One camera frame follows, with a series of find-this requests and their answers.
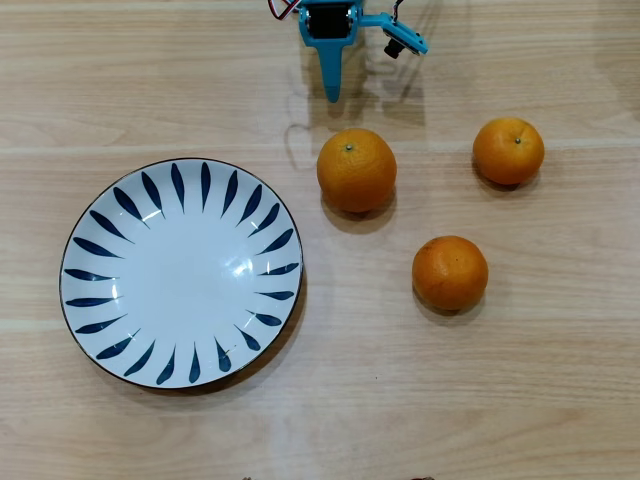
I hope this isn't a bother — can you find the blue gripper body with servo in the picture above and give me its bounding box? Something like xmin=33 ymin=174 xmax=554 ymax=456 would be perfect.
xmin=301 ymin=0 xmax=366 ymax=40

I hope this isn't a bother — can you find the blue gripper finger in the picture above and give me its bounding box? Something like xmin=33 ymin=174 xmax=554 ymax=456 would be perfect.
xmin=298 ymin=7 xmax=360 ymax=104

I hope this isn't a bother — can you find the large orange with green stem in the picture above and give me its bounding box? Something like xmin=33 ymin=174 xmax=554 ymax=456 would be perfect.
xmin=316 ymin=127 xmax=399 ymax=214

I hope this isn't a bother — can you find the small orange with green stem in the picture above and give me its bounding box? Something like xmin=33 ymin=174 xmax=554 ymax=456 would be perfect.
xmin=472 ymin=117 xmax=546 ymax=187

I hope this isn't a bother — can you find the small orange without visible stem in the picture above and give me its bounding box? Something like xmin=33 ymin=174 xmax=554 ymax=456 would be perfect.
xmin=411 ymin=235 xmax=490 ymax=312

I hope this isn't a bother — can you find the white plate with blue strokes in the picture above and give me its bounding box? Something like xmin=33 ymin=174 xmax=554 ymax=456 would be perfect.
xmin=58 ymin=158 xmax=305 ymax=390

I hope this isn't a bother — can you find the red white black servo cable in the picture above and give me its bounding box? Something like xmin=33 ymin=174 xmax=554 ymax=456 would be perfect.
xmin=267 ymin=0 xmax=303 ymax=24

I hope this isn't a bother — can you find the blue wrist camera module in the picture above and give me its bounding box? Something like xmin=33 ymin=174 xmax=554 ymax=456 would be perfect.
xmin=359 ymin=12 xmax=430 ymax=59

